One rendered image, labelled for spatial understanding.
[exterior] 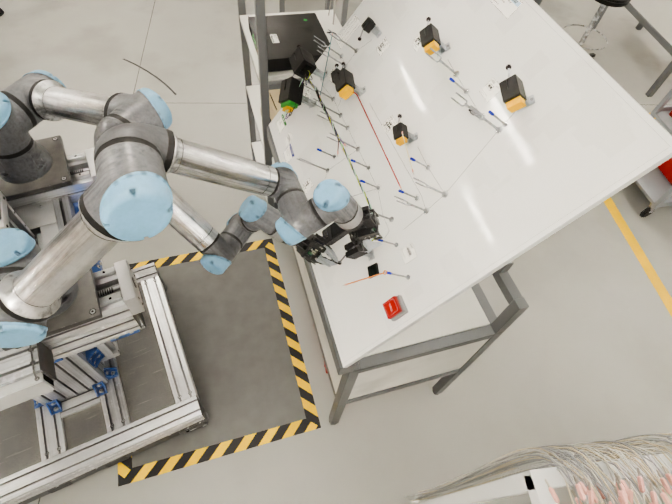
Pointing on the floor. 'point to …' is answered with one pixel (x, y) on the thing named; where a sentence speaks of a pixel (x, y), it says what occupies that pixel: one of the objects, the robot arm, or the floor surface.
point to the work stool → (599, 16)
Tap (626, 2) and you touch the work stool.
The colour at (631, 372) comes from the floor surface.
